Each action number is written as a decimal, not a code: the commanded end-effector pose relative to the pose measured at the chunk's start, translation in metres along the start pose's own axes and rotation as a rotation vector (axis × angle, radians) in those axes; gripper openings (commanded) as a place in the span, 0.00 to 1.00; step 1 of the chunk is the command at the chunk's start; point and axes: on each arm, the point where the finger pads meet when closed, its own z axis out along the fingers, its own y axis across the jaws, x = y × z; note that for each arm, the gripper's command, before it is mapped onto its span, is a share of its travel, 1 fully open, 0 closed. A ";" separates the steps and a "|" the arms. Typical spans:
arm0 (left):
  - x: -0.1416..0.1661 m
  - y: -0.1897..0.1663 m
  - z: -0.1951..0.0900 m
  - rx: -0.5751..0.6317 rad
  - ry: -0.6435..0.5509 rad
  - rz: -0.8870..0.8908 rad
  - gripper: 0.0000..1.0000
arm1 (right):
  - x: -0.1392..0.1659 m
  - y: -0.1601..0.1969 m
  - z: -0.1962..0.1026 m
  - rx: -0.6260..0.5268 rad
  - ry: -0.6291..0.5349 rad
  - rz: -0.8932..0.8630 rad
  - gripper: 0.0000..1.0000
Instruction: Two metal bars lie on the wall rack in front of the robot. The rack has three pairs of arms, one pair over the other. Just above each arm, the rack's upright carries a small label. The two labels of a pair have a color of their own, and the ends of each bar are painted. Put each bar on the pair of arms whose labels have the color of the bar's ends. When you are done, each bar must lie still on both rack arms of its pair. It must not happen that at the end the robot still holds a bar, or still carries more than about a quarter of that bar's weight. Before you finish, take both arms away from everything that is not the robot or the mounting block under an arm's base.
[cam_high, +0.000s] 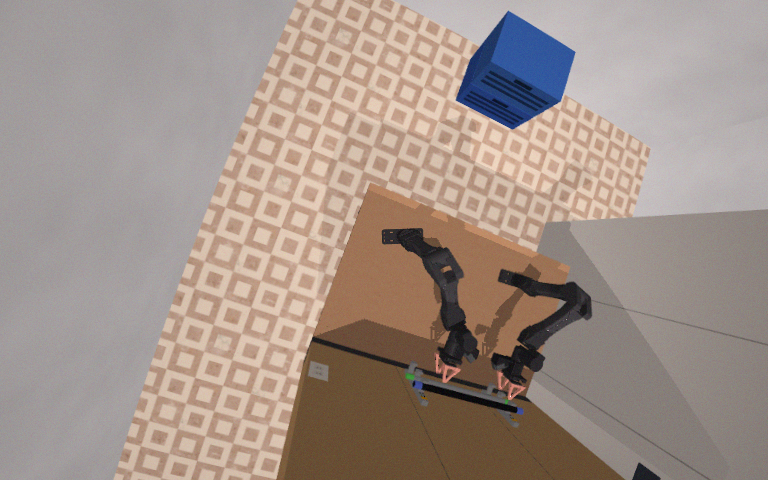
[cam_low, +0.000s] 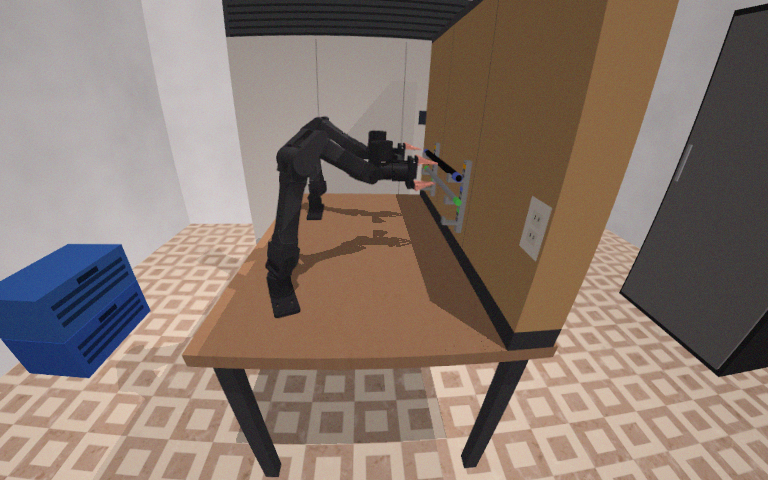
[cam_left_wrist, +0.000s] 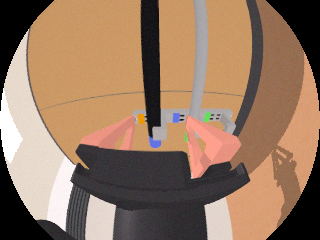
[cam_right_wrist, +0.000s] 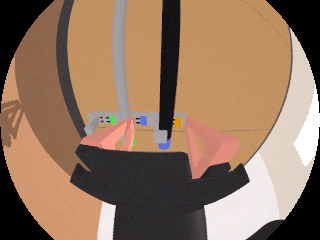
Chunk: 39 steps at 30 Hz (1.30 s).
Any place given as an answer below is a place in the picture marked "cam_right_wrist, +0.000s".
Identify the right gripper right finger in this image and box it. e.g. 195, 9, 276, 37
184, 116, 240, 179

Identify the large brown wooden panel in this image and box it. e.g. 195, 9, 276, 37
56, 0, 293, 172

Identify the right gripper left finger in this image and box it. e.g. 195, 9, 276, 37
80, 116, 135, 151

